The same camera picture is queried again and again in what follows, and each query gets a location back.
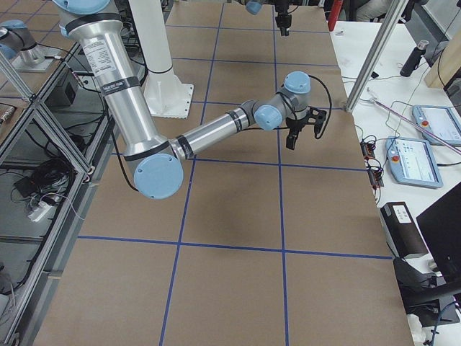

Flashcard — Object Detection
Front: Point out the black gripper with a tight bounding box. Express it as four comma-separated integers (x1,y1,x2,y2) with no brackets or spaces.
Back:
285,107,310,150
275,0,292,35

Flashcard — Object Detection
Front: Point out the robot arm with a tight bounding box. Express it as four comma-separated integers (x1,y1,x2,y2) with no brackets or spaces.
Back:
245,0,292,36
56,1,310,200

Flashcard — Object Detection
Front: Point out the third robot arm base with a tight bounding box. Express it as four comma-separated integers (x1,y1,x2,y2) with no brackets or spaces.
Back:
1,19,62,73

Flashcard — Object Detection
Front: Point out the red cylinder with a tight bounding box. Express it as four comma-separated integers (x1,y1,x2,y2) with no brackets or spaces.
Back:
327,0,343,32

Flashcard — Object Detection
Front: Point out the seated person in grey shirt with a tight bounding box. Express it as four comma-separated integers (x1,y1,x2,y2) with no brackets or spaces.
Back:
356,0,392,22

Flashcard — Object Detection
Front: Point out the small circuit board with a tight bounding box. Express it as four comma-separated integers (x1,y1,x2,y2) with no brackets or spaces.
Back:
360,140,384,190

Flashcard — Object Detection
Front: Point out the reacher grabber stick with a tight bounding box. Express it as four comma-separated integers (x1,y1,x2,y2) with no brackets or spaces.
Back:
368,97,460,155

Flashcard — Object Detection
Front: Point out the near blue teach pendant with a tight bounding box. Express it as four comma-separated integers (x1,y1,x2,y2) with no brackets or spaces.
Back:
385,136,443,189

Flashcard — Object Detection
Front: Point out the blue teach pendant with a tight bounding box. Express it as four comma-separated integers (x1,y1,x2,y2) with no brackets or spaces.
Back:
385,136,443,189
412,105,460,146

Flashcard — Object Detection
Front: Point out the black water bottle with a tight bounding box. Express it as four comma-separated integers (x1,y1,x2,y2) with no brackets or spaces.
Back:
400,40,429,77

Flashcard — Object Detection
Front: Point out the far blue teach pendant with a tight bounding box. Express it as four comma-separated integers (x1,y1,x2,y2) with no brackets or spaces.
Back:
412,105,460,146

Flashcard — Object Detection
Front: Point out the black box with label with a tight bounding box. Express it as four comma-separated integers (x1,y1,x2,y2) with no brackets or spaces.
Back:
380,202,429,260

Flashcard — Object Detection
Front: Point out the black monitor with stand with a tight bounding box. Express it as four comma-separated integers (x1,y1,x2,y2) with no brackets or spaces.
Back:
393,185,460,327

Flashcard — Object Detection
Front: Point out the white power strip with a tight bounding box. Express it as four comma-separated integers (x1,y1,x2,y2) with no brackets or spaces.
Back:
27,201,51,222

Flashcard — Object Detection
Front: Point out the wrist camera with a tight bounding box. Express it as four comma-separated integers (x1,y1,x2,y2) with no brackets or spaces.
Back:
306,107,327,139

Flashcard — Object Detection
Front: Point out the aluminium frame post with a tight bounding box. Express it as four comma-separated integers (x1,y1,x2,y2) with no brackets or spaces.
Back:
344,0,408,113

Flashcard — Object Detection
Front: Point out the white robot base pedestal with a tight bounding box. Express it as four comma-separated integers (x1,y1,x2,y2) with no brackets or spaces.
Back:
129,0,194,119

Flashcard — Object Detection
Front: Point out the aluminium frame rail structure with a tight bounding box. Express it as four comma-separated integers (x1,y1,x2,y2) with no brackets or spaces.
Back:
1,43,117,345

